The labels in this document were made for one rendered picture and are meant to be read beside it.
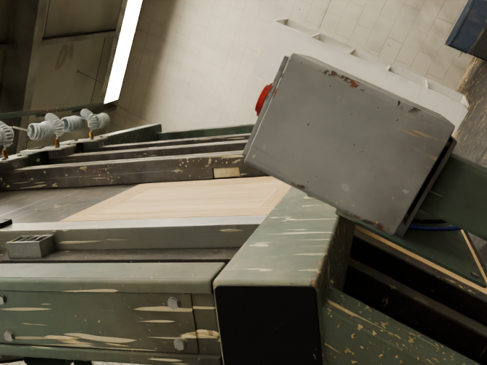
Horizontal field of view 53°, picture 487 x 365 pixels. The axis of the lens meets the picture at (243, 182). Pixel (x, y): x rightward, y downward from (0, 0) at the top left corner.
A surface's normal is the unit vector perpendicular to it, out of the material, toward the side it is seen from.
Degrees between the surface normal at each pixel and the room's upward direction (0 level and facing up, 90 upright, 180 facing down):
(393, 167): 90
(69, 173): 90
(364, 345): 90
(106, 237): 90
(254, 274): 60
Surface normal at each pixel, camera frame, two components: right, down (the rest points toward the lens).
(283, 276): -0.11, -0.97
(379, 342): -0.27, 0.22
